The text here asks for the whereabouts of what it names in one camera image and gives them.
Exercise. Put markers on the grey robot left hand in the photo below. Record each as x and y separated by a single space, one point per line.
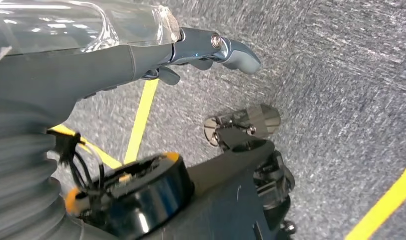
90 69

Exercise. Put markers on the clear plastic film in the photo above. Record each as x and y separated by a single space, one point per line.
73 26

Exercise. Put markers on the yellow floor tape square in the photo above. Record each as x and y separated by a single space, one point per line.
141 119
382 208

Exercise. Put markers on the black round robot joint motor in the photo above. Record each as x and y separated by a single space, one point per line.
146 198

